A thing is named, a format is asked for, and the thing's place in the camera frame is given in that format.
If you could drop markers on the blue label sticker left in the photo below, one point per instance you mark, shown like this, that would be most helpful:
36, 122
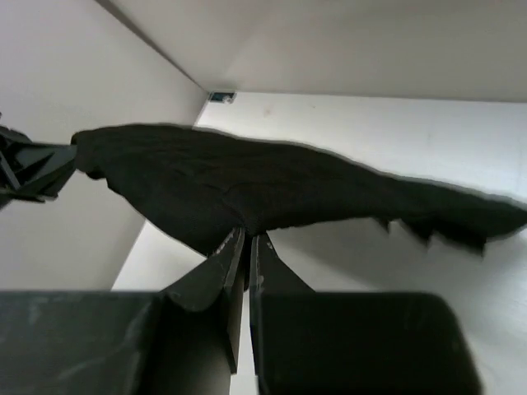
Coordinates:
222, 97

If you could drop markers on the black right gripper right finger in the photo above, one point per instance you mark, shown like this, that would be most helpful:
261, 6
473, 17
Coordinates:
312, 342

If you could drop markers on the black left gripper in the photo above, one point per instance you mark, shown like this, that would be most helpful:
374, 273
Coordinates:
47, 166

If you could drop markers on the black pleated skirt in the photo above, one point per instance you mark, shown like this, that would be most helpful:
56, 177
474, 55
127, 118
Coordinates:
197, 185

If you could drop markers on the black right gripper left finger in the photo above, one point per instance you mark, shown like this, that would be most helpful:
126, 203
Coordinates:
183, 339

